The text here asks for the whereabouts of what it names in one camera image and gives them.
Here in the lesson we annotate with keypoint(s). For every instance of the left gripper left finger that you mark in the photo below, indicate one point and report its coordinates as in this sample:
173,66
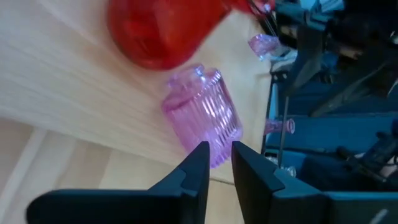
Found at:
155,205

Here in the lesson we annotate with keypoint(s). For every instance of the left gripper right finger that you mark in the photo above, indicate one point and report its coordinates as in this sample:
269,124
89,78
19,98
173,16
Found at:
280,205

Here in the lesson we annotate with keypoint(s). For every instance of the clear cut-glass square vase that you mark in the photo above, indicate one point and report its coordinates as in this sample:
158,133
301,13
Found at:
286,170

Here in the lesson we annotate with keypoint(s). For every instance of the pink ribbed glass jar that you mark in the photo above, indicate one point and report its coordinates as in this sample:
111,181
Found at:
205,118

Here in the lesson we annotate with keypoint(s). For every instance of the small pink glass vase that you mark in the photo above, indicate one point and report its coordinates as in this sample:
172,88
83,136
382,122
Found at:
264,45

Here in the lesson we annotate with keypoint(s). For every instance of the red round glass vase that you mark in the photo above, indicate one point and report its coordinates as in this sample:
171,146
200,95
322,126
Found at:
161,31

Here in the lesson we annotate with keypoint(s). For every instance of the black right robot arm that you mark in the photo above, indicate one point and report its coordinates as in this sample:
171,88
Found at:
308,53

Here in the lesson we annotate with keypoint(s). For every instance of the tall pink glass bottle vase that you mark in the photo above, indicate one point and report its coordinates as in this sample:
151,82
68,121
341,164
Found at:
278,126

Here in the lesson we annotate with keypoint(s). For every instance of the person's hand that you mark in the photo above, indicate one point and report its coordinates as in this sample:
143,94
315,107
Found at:
391,168

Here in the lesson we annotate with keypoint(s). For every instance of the black aluminium table frame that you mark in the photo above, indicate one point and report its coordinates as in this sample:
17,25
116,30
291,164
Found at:
268,109

